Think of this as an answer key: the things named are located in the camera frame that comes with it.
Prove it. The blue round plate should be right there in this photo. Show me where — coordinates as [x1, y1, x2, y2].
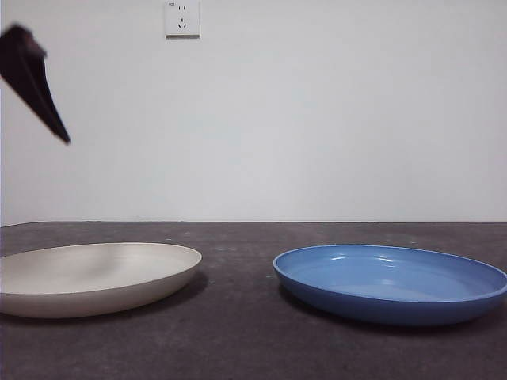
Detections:
[273, 244, 507, 327]

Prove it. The white wall socket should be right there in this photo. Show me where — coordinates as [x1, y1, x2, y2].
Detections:
[165, 1, 201, 40]

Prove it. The white round plate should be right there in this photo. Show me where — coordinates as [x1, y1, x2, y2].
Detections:
[0, 241, 203, 319]

